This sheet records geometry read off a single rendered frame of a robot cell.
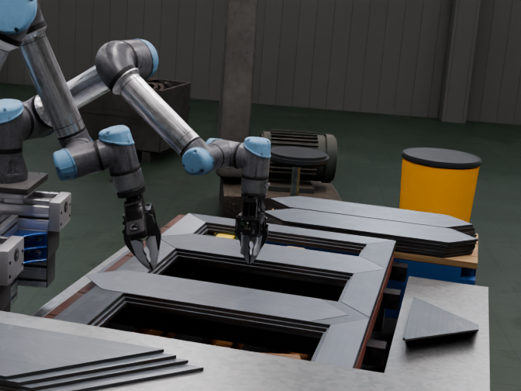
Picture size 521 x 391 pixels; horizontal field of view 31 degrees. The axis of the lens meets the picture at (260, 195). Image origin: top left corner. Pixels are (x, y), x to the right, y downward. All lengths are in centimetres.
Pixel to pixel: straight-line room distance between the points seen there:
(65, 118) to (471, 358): 123
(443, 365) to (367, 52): 981
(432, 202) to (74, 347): 399
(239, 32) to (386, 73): 585
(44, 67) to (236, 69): 421
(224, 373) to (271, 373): 8
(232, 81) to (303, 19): 569
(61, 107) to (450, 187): 339
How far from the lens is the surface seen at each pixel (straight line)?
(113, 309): 246
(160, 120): 254
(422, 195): 543
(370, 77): 1218
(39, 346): 162
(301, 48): 1211
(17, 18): 217
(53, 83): 234
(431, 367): 248
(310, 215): 342
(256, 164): 256
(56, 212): 284
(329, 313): 249
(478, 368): 253
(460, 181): 542
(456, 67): 1202
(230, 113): 645
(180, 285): 261
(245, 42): 650
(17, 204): 287
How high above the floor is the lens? 171
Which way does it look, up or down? 14 degrees down
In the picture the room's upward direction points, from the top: 4 degrees clockwise
